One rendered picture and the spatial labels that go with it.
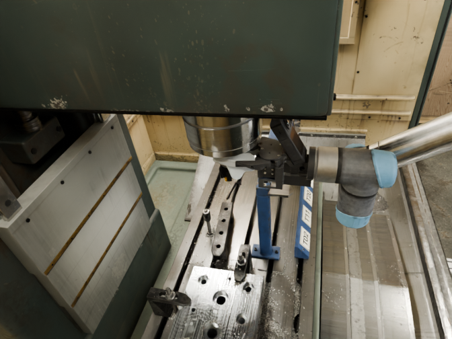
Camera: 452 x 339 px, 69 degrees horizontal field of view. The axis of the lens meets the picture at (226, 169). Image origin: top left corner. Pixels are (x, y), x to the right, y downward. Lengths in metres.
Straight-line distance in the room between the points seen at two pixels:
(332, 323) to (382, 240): 0.47
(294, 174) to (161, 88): 0.34
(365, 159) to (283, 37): 0.33
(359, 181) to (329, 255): 0.75
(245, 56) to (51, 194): 0.61
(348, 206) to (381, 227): 0.89
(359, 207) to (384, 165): 0.11
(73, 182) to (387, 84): 1.40
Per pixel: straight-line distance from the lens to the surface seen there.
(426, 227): 1.57
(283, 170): 0.71
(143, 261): 1.44
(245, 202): 1.41
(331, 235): 1.50
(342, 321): 1.29
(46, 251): 0.93
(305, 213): 1.30
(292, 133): 0.68
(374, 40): 1.67
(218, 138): 0.61
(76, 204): 0.98
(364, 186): 0.71
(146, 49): 0.52
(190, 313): 1.04
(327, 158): 0.68
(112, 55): 0.56
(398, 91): 1.79
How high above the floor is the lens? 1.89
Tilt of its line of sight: 39 degrees down
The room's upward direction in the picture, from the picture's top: 8 degrees counter-clockwise
